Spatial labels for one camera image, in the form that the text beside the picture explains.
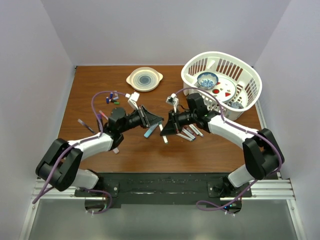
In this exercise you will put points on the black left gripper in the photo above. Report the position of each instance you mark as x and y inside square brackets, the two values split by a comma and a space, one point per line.
[146, 118]

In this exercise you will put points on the white marker green cap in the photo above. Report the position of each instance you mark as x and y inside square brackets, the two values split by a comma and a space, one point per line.
[185, 137]

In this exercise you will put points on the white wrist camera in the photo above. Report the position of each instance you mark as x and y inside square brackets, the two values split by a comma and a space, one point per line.
[173, 101]
[132, 99]

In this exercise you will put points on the pink highlighter pen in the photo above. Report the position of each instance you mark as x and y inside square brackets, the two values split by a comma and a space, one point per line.
[102, 114]

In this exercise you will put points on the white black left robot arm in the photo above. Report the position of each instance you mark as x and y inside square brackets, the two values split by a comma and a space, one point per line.
[60, 165]

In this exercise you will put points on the lavender highlighter pen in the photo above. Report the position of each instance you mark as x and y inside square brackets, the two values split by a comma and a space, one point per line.
[116, 151]

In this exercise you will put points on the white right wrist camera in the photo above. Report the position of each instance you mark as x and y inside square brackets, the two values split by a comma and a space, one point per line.
[173, 101]

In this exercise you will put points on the white marker dark blue cap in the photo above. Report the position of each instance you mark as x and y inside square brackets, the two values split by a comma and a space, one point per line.
[185, 131]

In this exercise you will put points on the white pen lavender cap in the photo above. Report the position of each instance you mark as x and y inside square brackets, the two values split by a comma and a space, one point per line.
[198, 132]

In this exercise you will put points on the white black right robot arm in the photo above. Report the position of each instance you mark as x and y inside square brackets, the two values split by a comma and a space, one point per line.
[262, 155]

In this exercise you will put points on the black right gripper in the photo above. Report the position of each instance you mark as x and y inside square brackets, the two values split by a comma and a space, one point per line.
[172, 126]

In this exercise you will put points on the white plastic basket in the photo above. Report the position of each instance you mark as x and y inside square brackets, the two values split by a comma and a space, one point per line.
[217, 75]

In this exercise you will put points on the blue white bowl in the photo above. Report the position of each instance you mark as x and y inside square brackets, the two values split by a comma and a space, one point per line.
[207, 80]

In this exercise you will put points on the small blue patterned dish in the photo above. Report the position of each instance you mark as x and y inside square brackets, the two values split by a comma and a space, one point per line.
[237, 105]

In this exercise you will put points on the red transparent pen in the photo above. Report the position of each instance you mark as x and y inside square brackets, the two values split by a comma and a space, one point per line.
[193, 132]

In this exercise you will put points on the black purple highlighter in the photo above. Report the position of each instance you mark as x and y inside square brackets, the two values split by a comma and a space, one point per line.
[99, 121]

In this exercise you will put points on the white plate red shapes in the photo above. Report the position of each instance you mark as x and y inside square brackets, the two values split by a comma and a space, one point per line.
[225, 90]

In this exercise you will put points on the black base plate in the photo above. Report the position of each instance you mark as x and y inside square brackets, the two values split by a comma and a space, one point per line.
[166, 188]

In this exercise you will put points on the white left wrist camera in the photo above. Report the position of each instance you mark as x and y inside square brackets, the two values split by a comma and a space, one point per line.
[132, 99]

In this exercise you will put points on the cream plate with spiral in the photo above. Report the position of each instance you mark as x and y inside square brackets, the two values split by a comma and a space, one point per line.
[144, 79]

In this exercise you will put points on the light blue highlighter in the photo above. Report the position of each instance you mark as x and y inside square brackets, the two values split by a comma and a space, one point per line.
[149, 131]

